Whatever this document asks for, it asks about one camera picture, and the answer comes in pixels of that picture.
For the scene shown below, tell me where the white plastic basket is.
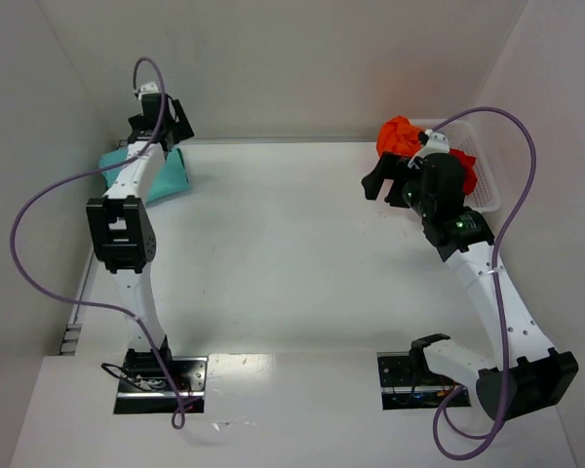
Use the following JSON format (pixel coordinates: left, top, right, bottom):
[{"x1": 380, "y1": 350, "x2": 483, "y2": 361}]
[{"x1": 413, "y1": 119, "x2": 501, "y2": 213}]

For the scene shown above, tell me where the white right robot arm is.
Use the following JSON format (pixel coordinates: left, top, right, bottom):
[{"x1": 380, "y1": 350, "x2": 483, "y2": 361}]
[{"x1": 362, "y1": 131, "x2": 579, "y2": 421}]

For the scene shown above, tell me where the red t shirt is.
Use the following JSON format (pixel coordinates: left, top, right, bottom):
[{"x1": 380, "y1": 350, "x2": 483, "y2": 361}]
[{"x1": 450, "y1": 148, "x2": 478, "y2": 195}]

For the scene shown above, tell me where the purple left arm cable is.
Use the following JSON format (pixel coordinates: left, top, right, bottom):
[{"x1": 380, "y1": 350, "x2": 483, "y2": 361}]
[{"x1": 10, "y1": 58, "x2": 201, "y2": 430}]

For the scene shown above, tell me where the teal t shirt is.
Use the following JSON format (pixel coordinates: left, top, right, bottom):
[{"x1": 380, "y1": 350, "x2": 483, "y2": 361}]
[{"x1": 98, "y1": 147, "x2": 190, "y2": 204}]

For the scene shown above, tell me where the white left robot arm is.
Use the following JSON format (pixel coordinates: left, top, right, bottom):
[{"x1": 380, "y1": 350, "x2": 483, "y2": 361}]
[{"x1": 86, "y1": 82, "x2": 193, "y2": 380}]

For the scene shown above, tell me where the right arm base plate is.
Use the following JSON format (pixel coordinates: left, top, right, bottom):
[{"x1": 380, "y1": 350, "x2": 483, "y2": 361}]
[{"x1": 376, "y1": 353, "x2": 457, "y2": 410}]

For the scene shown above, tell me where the orange t shirt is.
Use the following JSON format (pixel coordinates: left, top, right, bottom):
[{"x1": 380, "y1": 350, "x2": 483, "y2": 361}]
[{"x1": 375, "y1": 116, "x2": 428, "y2": 162}]

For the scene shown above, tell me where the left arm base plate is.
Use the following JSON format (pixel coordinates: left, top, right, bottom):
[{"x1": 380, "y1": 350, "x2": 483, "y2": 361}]
[{"x1": 101, "y1": 354, "x2": 208, "y2": 415}]

